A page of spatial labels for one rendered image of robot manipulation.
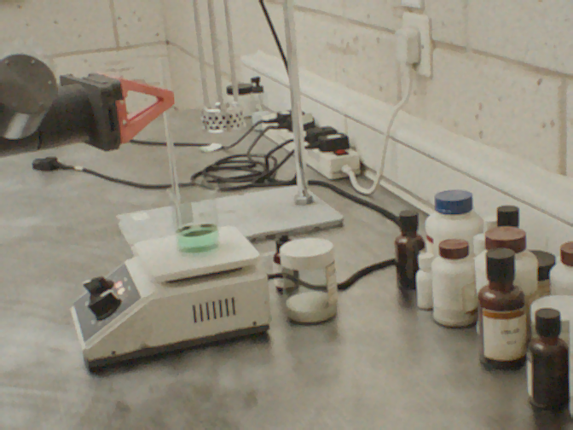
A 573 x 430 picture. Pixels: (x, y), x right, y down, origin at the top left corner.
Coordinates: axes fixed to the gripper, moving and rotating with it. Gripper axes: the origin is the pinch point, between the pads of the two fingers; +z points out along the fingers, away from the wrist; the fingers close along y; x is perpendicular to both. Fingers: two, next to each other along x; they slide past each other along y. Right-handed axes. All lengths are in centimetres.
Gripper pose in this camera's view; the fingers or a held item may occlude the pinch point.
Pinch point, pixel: (164, 98)
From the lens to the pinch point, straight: 106.0
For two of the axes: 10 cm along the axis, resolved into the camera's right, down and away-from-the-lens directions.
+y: -5.5, -2.1, 8.1
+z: 8.3, -2.2, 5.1
